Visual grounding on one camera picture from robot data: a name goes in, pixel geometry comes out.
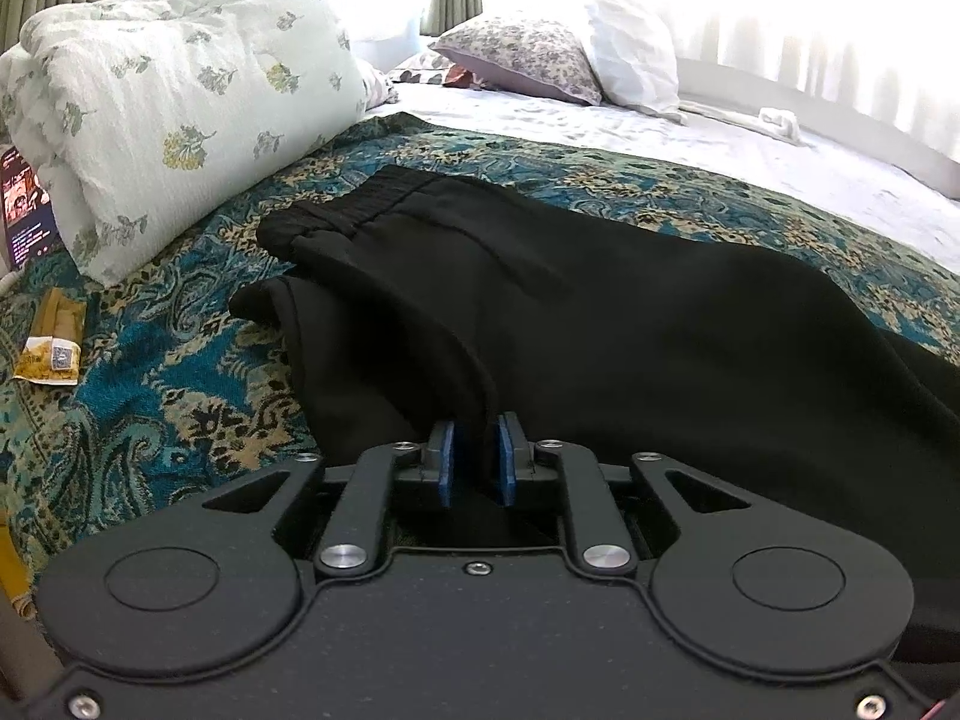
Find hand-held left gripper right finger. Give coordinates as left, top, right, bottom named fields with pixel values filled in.
left=490, top=412, right=752, bottom=579

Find black pants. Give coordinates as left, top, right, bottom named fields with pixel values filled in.
left=229, top=164, right=960, bottom=587

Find yellow snack packet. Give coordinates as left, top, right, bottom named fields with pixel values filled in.
left=13, top=287, right=89, bottom=385

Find smartphone with lit screen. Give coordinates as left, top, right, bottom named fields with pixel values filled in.
left=0, top=144, right=63, bottom=272

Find white bed sheet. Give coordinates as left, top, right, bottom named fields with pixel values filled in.
left=364, top=79, right=960, bottom=275

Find small white cloth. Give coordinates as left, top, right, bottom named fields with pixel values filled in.
left=757, top=108, right=805, bottom=145

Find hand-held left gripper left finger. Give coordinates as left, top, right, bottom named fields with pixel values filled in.
left=201, top=420, right=459, bottom=579

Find yellow strap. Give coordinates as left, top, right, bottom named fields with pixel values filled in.
left=0, top=519, right=32, bottom=610

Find white pillow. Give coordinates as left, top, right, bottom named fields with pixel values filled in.
left=583, top=0, right=688, bottom=125

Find leaf print cushion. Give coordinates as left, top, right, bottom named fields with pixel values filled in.
left=388, top=51, right=481, bottom=89

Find purple floral pillow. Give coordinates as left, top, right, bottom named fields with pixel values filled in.
left=429, top=11, right=605, bottom=107

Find white sheer curtain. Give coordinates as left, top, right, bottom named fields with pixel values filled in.
left=480, top=0, right=960, bottom=200

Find teal paisley blanket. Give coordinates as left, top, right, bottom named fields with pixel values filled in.
left=0, top=111, right=960, bottom=605

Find folded white floral quilt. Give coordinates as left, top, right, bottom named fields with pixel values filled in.
left=0, top=0, right=400, bottom=290

